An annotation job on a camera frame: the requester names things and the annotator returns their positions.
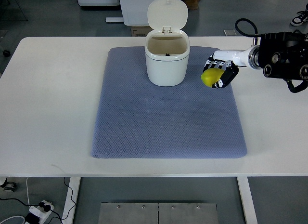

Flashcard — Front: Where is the black caster wheel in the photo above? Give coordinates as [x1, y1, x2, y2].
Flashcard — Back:
[2, 50, 11, 57]

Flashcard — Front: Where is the white table leg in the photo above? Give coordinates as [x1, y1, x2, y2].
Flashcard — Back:
[237, 176, 257, 224]
[62, 177, 81, 224]

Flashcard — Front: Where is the black white sneaker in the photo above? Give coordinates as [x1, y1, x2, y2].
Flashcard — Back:
[290, 11, 308, 26]

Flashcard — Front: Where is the cardboard box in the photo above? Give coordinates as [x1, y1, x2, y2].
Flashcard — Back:
[130, 26, 153, 37]

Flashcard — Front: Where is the white cable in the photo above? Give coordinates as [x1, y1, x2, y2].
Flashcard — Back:
[0, 177, 32, 224]

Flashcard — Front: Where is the metal floor plate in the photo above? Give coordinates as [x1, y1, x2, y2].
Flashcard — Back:
[98, 203, 219, 224]

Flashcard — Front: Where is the white right table leg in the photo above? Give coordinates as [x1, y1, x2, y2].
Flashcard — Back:
[237, 176, 257, 224]

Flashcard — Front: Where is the white left table leg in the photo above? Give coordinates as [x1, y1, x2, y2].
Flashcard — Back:
[62, 177, 81, 224]

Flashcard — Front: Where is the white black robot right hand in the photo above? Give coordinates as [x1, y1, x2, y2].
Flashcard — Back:
[203, 48, 252, 89]

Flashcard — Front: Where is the white trash bin open lid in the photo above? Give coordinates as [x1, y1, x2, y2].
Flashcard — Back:
[145, 0, 190, 86]

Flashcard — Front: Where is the yellow lemon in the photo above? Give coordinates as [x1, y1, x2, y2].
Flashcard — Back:
[201, 68, 224, 87]

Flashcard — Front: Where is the white cabinet base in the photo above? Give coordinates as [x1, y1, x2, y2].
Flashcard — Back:
[105, 0, 154, 26]

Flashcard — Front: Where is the white power strip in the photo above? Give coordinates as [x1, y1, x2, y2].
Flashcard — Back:
[29, 200, 54, 224]

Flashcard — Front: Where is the blue textured mat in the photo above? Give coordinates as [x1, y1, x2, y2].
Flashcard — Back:
[91, 46, 247, 159]

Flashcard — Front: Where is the brown boot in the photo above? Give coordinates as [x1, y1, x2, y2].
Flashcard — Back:
[183, 0, 200, 10]

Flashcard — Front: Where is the grey floor socket cover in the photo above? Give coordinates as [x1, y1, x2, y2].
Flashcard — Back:
[223, 29, 237, 36]

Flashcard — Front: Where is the black power cable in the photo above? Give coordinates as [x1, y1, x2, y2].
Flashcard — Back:
[0, 177, 77, 224]

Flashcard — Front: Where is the grey caster wheel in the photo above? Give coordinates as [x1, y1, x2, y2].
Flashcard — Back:
[0, 177, 17, 192]

